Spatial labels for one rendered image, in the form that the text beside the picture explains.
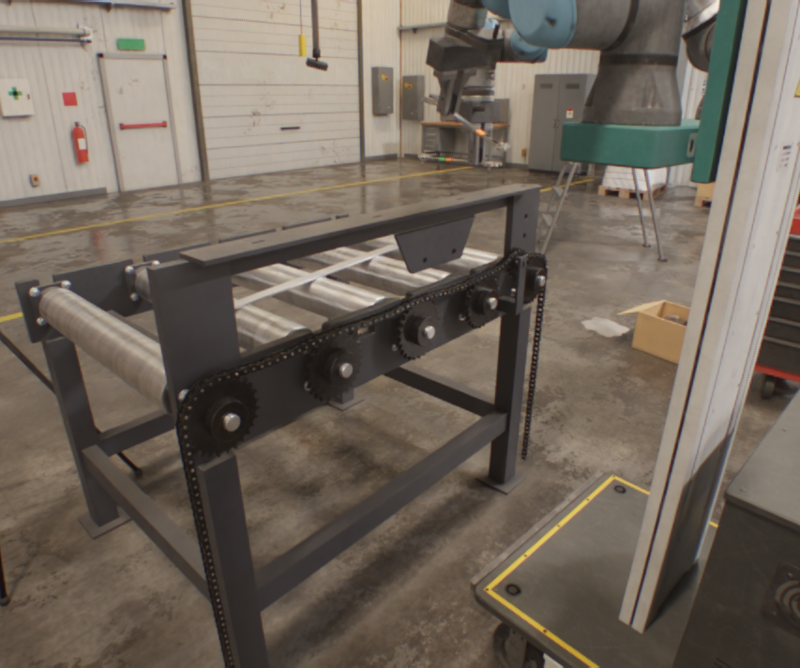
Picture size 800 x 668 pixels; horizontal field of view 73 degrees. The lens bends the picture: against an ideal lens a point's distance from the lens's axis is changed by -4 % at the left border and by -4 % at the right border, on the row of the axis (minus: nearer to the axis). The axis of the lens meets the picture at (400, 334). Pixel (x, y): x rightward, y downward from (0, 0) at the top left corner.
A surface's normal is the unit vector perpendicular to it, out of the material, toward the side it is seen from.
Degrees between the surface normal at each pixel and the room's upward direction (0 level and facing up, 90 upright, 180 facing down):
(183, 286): 90
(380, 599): 0
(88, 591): 0
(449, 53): 114
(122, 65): 90
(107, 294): 90
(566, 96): 90
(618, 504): 0
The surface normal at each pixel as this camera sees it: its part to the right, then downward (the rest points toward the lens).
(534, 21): -0.93, 0.25
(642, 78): -0.20, 0.09
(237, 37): 0.74, 0.26
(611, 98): -0.72, -0.03
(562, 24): 0.23, 0.82
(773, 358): -0.67, 0.29
